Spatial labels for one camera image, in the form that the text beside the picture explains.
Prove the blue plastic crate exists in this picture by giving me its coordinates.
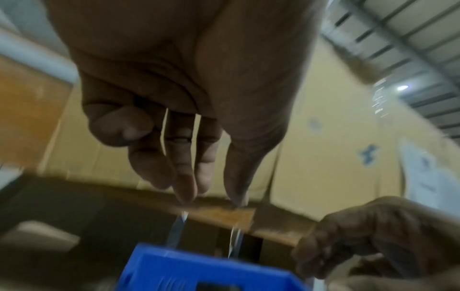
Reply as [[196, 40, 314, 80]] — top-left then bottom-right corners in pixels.
[[115, 243, 314, 291]]

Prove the person's right hand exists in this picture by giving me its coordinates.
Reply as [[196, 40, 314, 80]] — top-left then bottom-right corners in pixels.
[[291, 196, 460, 291]]

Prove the person's left hand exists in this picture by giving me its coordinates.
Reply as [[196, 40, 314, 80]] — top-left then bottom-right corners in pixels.
[[43, 0, 328, 207]]

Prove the plain cardboard box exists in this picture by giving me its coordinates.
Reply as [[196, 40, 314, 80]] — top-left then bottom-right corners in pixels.
[[39, 85, 281, 200]]

